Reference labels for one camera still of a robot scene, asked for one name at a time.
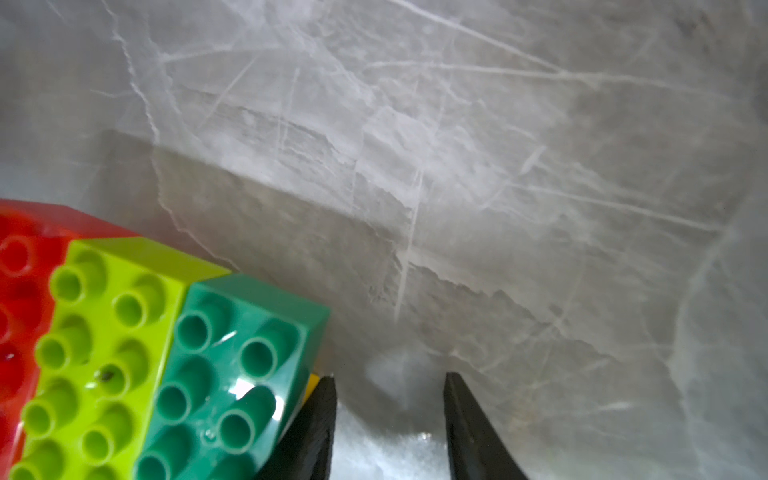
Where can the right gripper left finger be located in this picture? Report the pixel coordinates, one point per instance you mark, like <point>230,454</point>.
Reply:
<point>305,451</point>

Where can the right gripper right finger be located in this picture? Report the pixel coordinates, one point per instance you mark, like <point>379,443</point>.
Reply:
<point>475,450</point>

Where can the yellow lego brick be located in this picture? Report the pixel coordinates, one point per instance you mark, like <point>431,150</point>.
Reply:
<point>311,385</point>

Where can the dark green lego brick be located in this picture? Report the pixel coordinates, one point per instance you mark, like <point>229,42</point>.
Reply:
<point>240,362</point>

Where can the lime green lego brick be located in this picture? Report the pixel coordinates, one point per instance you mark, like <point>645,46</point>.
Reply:
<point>117,301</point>

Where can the red lego brick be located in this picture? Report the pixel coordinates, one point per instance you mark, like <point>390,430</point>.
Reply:
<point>34,241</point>

